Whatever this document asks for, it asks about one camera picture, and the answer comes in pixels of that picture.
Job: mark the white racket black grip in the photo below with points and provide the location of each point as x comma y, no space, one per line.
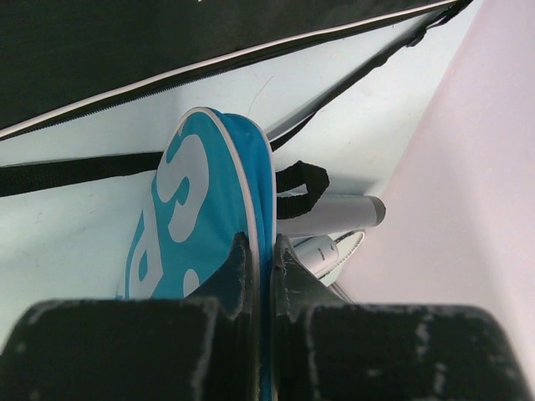
347,244

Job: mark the white shuttlecock tube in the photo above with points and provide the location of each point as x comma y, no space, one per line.
317,254

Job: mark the black sport racket cover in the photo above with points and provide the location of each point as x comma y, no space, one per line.
64,60

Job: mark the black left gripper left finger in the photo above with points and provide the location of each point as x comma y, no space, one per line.
203,347

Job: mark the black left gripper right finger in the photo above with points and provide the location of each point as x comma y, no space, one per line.
324,348

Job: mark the black shuttlecock tube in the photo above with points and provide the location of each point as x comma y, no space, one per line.
335,214

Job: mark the blue sport racket cover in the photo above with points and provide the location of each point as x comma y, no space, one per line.
215,179

